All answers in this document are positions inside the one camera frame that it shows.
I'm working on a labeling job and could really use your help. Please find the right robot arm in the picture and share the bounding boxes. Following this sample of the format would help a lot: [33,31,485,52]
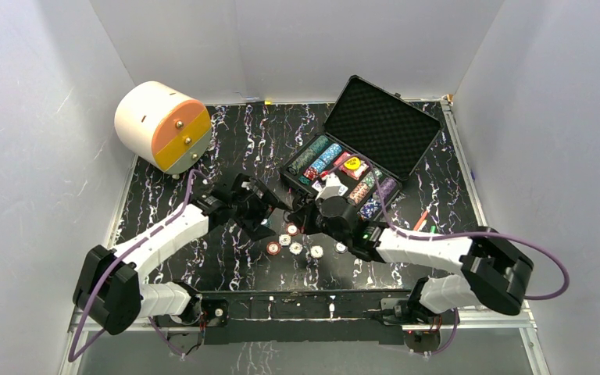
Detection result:
[289,177,534,323]

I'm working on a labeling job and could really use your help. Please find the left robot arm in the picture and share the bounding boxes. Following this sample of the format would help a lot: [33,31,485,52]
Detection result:
[73,173,290,335]

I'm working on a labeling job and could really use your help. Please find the red five chip right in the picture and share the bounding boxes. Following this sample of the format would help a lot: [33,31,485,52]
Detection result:
[286,223,299,237]

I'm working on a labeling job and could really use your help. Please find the red five chip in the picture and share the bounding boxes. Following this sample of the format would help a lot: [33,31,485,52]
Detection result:
[266,241,282,255]
[286,223,299,237]

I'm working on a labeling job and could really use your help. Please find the red five chip left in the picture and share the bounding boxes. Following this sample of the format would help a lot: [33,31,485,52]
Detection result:
[266,241,282,255]

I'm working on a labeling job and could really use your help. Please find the blue white chip far right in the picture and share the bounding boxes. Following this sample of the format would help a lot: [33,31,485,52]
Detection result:
[334,242,348,254]

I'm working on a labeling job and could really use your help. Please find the yellow dealer button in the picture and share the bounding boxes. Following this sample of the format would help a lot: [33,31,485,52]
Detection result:
[342,156,362,171]

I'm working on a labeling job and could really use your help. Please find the black poker chip case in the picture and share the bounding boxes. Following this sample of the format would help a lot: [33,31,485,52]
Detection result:
[280,75,441,221]

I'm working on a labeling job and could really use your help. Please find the red marker pen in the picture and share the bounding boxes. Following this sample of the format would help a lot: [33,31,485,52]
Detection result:
[413,209,429,231]

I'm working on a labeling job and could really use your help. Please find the black front mounting bar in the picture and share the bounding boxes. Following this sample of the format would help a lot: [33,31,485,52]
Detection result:
[206,290,438,345]

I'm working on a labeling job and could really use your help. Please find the white cylindrical drawer box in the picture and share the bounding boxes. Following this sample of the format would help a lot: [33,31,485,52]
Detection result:
[114,81,213,175]

